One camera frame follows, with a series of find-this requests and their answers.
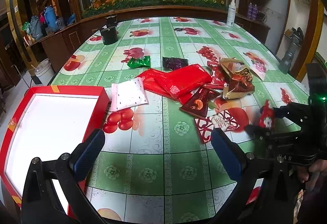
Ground dark brown chocolate snack packet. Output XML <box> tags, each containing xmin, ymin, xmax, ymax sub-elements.
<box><xmin>179</xmin><ymin>87</ymin><xmax>221</xmax><ymax>118</ymax></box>

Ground small black box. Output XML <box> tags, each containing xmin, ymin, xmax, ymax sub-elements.
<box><xmin>105</xmin><ymin>15</ymin><xmax>118</xmax><ymax>27</ymax></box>

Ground white spray bottle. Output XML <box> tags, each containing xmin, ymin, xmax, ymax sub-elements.
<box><xmin>226</xmin><ymin>0</ymin><xmax>236</xmax><ymax>27</ymax></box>

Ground pink white dotted packet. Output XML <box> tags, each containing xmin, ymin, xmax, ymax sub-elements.
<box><xmin>110</xmin><ymin>77</ymin><xmax>149</xmax><ymax>112</ymax></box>

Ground large red snack bag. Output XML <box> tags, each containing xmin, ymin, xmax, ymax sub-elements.
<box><xmin>138</xmin><ymin>64</ymin><xmax>212</xmax><ymax>104</ymax></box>

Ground red long snack packet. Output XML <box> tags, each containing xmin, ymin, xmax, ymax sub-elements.
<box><xmin>205</xmin><ymin>61</ymin><xmax>227</xmax><ymax>90</ymax></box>

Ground fruit pattern green tablecloth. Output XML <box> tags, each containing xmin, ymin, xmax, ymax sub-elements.
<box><xmin>53</xmin><ymin>17</ymin><xmax>308</xmax><ymax>223</ymax></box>

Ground black cylindrical container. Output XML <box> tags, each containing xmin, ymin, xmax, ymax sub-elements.
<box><xmin>100</xmin><ymin>26</ymin><xmax>118</xmax><ymax>45</ymax></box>

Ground green snack packet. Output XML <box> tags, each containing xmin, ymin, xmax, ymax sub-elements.
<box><xmin>128</xmin><ymin>56</ymin><xmax>151</xmax><ymax>69</ymax></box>

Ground purple bottles on shelf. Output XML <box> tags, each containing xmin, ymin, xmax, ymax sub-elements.
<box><xmin>247</xmin><ymin>3</ymin><xmax>258</xmax><ymax>20</ymax></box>

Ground dark purple snack packet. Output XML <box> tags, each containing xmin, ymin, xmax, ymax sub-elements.
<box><xmin>162</xmin><ymin>57</ymin><xmax>188</xmax><ymax>71</ymax></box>

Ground red white heart candy packet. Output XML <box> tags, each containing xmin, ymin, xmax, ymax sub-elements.
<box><xmin>194</xmin><ymin>110</ymin><xmax>241</xmax><ymax>144</ymax></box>

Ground grey kettle jug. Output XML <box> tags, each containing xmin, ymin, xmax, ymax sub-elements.
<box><xmin>29</xmin><ymin>15</ymin><xmax>43</xmax><ymax>41</ymax></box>

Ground blue thermos jug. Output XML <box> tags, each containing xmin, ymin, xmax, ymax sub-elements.
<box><xmin>44</xmin><ymin>6</ymin><xmax>58</xmax><ymax>32</ymax></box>

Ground person's right hand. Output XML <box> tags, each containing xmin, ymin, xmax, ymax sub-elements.
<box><xmin>297</xmin><ymin>159</ymin><xmax>327</xmax><ymax>186</ymax></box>

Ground red snowman snack packet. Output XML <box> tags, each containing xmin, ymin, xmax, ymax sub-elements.
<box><xmin>258</xmin><ymin>100</ymin><xmax>275</xmax><ymax>130</ymax></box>

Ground white plastic bucket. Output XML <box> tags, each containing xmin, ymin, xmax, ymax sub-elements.
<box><xmin>34</xmin><ymin>58</ymin><xmax>55</xmax><ymax>86</ymax></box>

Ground grey bottle on shelf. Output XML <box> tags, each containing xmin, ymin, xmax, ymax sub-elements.
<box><xmin>279</xmin><ymin>27</ymin><xmax>304</xmax><ymax>75</ymax></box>

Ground gold brown snack bag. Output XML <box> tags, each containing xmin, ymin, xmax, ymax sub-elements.
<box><xmin>219</xmin><ymin>58</ymin><xmax>255</xmax><ymax>100</ymax></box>

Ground red gift box tray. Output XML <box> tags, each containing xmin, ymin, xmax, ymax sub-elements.
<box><xmin>1</xmin><ymin>86</ymin><xmax>109</xmax><ymax>223</ymax></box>

